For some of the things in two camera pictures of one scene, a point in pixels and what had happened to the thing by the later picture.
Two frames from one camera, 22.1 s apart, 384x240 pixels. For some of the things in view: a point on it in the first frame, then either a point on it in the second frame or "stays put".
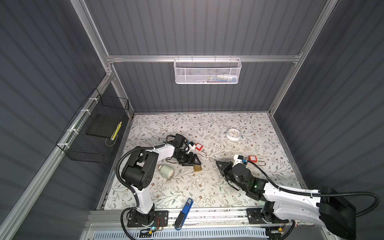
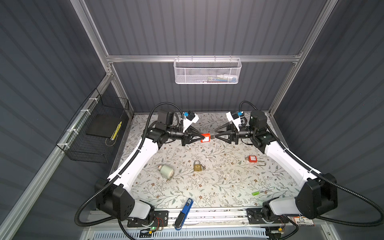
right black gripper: [223, 169] → [232, 137]
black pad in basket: [104, 124] stays put
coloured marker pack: [302, 223] stays put
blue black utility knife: [183, 215] stays put
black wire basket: [92, 135] stays put
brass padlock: [197, 168] stays put
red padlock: [199, 146] → [207, 137]
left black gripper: [187, 162] → [187, 137]
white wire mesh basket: [207, 71] stays put
